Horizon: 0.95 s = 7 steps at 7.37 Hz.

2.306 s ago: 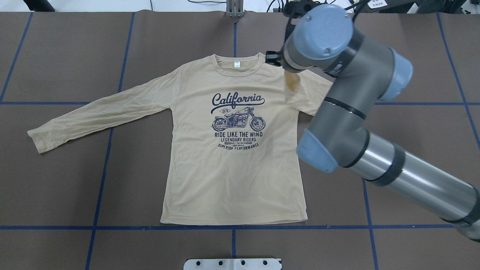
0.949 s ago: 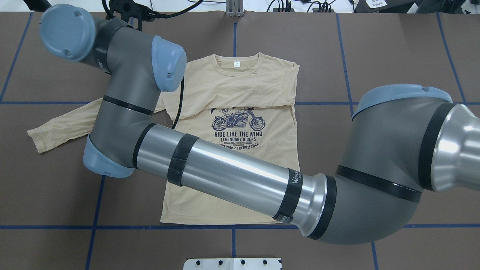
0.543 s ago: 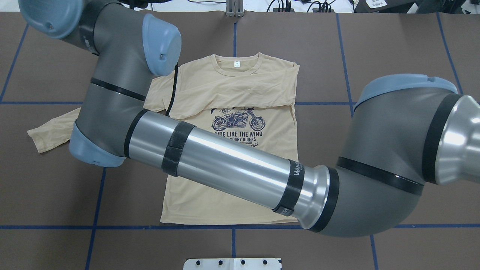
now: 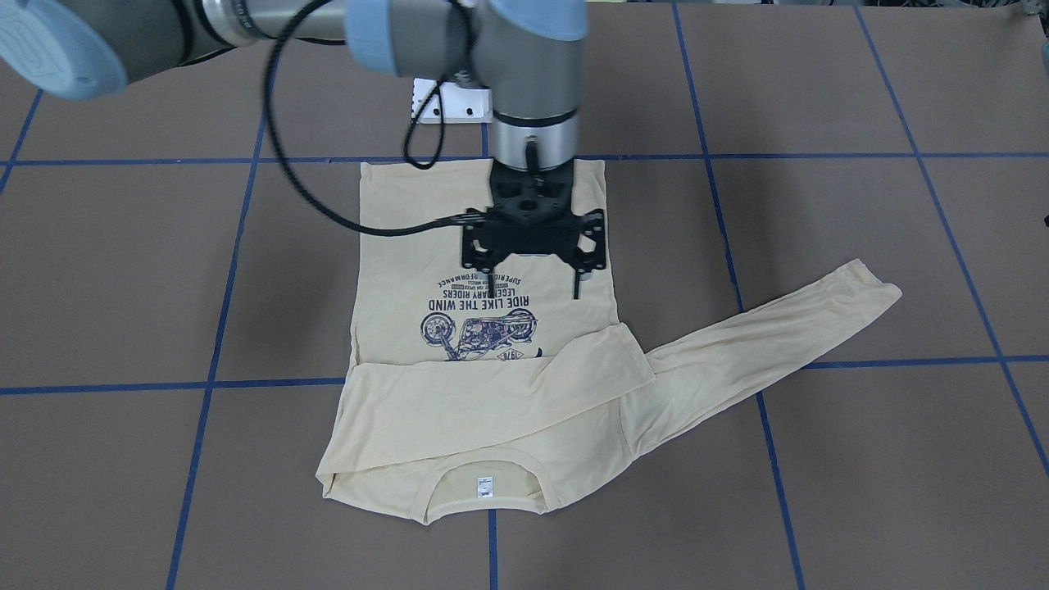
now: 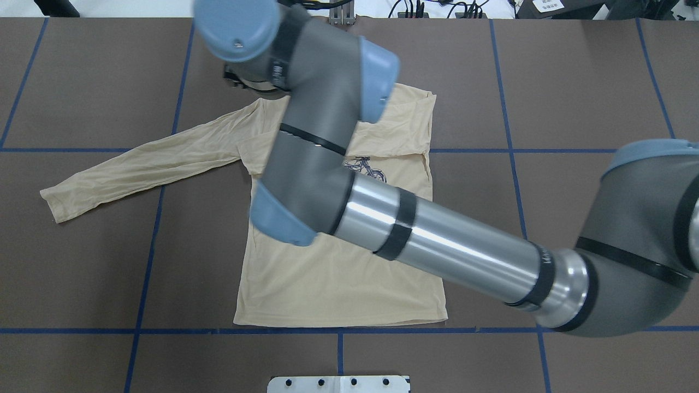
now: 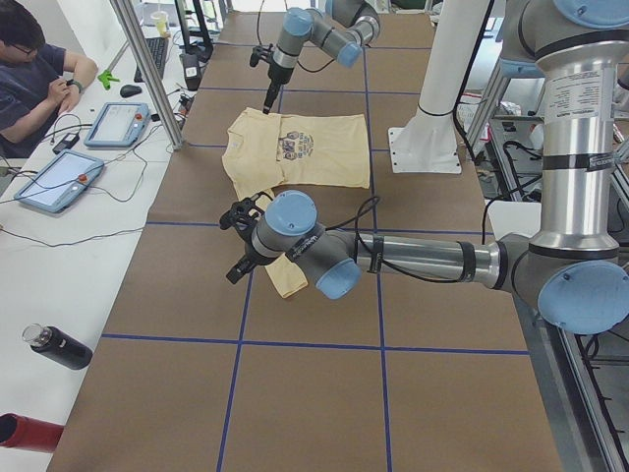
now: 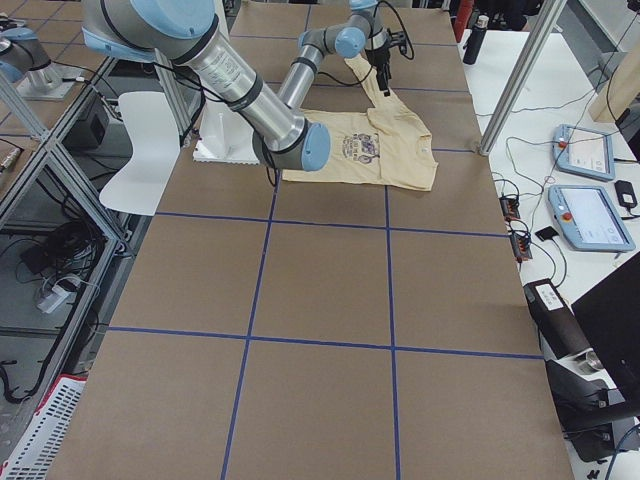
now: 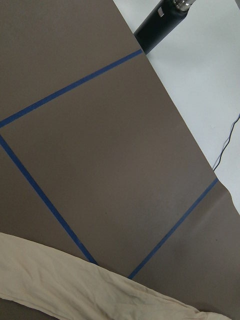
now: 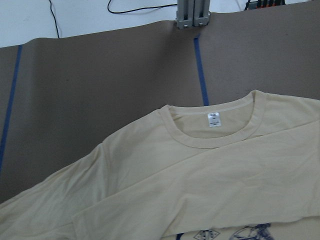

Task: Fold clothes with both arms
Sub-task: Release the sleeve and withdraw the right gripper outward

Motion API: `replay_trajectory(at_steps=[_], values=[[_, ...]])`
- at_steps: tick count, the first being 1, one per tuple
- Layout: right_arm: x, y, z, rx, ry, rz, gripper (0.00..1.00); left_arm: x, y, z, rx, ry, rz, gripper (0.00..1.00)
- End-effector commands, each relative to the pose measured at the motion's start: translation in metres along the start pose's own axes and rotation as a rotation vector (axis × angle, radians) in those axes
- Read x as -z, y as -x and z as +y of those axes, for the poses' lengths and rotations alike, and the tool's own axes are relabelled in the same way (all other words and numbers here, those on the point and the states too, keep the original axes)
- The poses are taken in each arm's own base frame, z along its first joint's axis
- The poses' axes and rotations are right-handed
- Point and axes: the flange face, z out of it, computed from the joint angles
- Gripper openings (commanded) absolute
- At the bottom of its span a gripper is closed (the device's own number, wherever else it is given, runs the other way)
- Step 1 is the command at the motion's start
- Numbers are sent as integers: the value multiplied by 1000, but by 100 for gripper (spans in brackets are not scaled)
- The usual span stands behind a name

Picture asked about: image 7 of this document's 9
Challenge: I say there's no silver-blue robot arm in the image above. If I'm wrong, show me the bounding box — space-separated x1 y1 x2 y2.
278 1 392 109
82 1 330 171

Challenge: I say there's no near blue teach pendant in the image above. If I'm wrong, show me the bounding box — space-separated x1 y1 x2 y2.
548 185 636 252

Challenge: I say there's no black power adapter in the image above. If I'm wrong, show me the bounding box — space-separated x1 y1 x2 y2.
614 180 638 210

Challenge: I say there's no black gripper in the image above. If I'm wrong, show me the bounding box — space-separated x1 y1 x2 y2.
365 28 391 97

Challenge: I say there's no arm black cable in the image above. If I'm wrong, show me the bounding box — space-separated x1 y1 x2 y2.
317 0 416 86

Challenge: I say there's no cream long-sleeve graphic shirt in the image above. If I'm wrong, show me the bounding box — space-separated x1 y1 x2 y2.
283 56 438 191

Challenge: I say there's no black water bottle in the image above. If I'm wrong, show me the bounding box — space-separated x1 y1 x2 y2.
462 15 489 65

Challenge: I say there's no white perforated basket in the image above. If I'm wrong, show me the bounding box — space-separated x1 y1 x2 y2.
1 374 87 480

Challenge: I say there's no white plastic chair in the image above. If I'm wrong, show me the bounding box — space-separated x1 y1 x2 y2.
99 91 181 216

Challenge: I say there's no wooden beam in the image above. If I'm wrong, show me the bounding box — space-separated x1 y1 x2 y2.
590 0 640 122

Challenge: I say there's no white camera pole with base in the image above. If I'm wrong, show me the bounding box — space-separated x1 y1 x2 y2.
193 100 259 165

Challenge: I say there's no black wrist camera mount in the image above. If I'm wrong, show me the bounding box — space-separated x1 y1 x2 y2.
387 30 415 60

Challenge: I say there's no red cylinder bottle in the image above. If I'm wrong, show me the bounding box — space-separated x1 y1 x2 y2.
453 0 475 42

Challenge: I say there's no white power strip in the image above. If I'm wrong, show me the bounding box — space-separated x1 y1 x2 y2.
36 281 76 314

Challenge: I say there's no black monitor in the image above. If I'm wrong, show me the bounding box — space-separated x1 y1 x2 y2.
572 255 639 398

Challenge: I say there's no far blue teach pendant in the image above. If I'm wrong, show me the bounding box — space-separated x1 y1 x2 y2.
552 124 615 182

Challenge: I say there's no blue teach pendant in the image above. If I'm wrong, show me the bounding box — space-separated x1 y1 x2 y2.
552 124 615 182
548 185 636 252

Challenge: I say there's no aluminium frame post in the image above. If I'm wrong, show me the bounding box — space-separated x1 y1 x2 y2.
478 0 567 156

